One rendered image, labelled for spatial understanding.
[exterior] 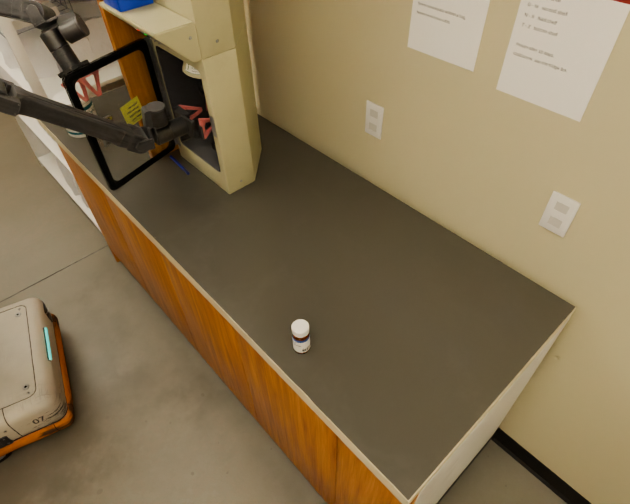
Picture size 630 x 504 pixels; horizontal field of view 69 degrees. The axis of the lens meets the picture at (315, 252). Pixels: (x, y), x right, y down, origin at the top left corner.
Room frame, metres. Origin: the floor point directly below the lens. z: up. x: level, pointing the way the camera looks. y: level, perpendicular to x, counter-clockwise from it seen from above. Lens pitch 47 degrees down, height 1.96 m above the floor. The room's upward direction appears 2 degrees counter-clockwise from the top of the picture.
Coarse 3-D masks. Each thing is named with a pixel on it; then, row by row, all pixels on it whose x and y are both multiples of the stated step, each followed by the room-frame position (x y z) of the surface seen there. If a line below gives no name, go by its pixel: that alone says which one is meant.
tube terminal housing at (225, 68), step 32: (160, 0) 1.37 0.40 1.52; (192, 0) 1.24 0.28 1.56; (224, 0) 1.31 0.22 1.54; (224, 32) 1.30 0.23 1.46; (192, 64) 1.29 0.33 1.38; (224, 64) 1.28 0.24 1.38; (224, 96) 1.27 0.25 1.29; (224, 128) 1.26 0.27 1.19; (256, 128) 1.46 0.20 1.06; (192, 160) 1.41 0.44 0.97; (224, 160) 1.25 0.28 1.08; (256, 160) 1.39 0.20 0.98
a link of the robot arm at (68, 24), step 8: (32, 8) 1.40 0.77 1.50; (32, 16) 1.39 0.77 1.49; (40, 16) 1.38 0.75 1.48; (56, 16) 1.40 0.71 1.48; (64, 16) 1.40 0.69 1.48; (72, 16) 1.40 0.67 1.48; (80, 16) 1.44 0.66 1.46; (40, 24) 1.38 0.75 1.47; (48, 24) 1.40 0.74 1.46; (64, 24) 1.39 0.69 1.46; (72, 24) 1.38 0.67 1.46; (80, 24) 1.39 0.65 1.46; (64, 32) 1.37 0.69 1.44; (72, 32) 1.37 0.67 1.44; (80, 32) 1.38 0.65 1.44; (88, 32) 1.41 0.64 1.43; (72, 40) 1.38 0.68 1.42
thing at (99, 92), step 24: (120, 48) 1.38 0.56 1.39; (96, 72) 1.30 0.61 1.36; (120, 72) 1.36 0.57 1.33; (144, 72) 1.43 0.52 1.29; (96, 96) 1.27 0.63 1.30; (120, 96) 1.34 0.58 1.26; (144, 96) 1.41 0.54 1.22; (120, 120) 1.31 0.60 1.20; (168, 144) 1.44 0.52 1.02; (120, 168) 1.26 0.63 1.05
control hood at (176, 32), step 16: (128, 16) 1.29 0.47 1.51; (144, 16) 1.29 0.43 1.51; (160, 16) 1.28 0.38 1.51; (176, 16) 1.28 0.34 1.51; (144, 32) 1.23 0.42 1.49; (160, 32) 1.18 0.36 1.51; (176, 32) 1.20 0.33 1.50; (192, 32) 1.23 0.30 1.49; (176, 48) 1.20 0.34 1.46; (192, 48) 1.23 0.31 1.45
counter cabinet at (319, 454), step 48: (96, 192) 1.57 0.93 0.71; (144, 240) 1.23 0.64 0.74; (144, 288) 1.51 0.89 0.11; (192, 288) 0.97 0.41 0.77; (192, 336) 1.13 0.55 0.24; (240, 336) 0.77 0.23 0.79; (240, 384) 0.85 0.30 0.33; (288, 432) 0.63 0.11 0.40; (480, 432) 0.50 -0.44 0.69; (336, 480) 0.45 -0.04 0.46; (432, 480) 0.33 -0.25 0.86
